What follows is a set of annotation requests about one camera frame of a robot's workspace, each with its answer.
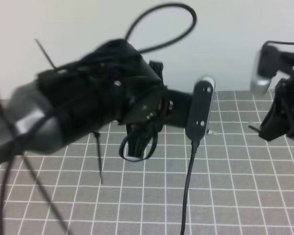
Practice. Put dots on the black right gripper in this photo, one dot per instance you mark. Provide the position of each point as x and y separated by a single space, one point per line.
279 120

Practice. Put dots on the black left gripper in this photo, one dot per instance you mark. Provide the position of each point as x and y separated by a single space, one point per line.
145 104

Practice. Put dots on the translucent pen cap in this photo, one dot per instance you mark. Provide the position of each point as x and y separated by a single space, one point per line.
254 127

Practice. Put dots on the black pen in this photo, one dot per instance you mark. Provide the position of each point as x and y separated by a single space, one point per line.
209 132

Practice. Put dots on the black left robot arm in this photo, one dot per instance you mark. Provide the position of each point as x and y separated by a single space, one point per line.
113 83

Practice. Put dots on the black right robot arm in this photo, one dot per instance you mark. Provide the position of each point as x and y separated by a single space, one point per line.
279 120

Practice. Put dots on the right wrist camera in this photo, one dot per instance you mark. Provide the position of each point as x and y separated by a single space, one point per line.
265 68

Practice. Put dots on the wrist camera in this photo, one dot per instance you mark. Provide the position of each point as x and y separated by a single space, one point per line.
200 108
265 68

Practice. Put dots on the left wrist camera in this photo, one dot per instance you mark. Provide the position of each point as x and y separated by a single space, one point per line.
200 108

